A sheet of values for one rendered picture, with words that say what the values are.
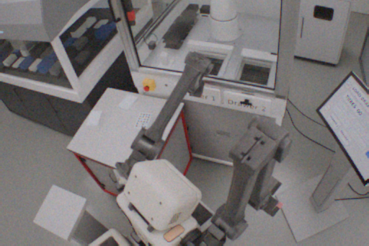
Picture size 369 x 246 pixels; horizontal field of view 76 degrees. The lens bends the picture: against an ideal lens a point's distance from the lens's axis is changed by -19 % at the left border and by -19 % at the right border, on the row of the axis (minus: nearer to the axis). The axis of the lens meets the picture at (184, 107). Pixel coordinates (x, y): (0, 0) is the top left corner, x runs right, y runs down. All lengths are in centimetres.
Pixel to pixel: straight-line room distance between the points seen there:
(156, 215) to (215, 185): 154
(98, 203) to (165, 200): 174
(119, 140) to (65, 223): 64
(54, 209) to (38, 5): 120
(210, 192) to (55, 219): 127
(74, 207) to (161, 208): 91
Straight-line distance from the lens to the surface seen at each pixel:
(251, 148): 62
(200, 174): 242
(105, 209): 247
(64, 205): 171
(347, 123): 150
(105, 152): 178
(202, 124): 204
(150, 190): 85
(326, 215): 234
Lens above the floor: 212
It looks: 47 degrees down
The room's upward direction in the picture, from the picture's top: 11 degrees counter-clockwise
